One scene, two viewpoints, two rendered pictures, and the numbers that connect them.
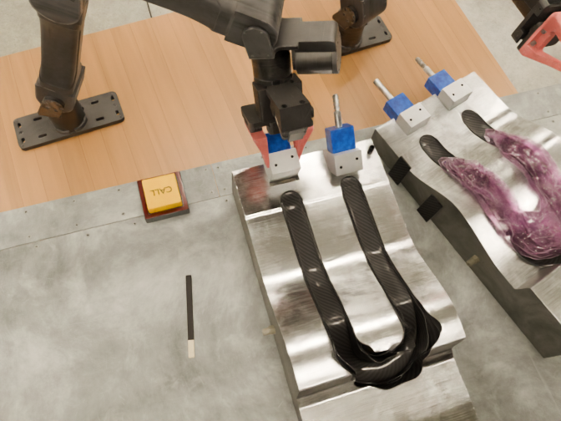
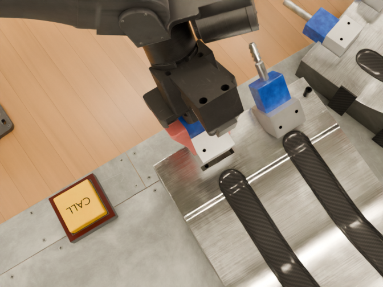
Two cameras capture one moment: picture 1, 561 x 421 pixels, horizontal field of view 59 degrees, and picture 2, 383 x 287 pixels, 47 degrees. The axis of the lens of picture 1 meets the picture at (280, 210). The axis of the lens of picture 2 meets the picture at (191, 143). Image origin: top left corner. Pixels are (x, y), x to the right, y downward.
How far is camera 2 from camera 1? 28 cm
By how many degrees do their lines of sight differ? 6
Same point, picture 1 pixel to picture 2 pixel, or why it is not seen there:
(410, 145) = (347, 69)
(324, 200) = (269, 169)
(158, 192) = (75, 208)
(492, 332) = not seen: outside the picture
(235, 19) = (102, 7)
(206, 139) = (112, 124)
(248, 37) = (128, 24)
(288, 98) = (204, 86)
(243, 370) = not seen: outside the picture
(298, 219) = (246, 201)
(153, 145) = (54, 148)
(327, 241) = (288, 220)
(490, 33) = not seen: outside the picture
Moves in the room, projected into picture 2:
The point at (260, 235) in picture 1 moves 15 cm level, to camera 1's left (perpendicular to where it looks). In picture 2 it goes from (207, 234) to (98, 244)
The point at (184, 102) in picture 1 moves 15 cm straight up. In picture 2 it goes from (75, 86) to (45, 42)
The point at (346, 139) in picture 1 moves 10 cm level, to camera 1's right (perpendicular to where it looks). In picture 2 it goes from (277, 91) to (351, 85)
